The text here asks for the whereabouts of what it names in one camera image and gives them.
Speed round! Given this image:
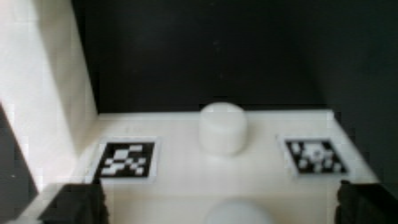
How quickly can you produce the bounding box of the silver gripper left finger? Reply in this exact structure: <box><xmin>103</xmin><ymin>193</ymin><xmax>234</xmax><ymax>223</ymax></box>
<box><xmin>39</xmin><ymin>184</ymin><xmax>108</xmax><ymax>224</ymax></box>

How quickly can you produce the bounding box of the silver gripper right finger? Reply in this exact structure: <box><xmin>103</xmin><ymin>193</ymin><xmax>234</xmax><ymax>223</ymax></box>
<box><xmin>334</xmin><ymin>180</ymin><xmax>398</xmax><ymax>224</ymax></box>

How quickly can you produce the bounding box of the white drawer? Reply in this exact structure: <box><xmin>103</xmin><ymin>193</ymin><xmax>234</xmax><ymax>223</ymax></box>
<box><xmin>85</xmin><ymin>110</ymin><xmax>377</xmax><ymax>224</ymax></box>

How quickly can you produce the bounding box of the white drawer cabinet box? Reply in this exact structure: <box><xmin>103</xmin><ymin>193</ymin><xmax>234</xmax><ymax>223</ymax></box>
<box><xmin>0</xmin><ymin>0</ymin><xmax>96</xmax><ymax>224</ymax></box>

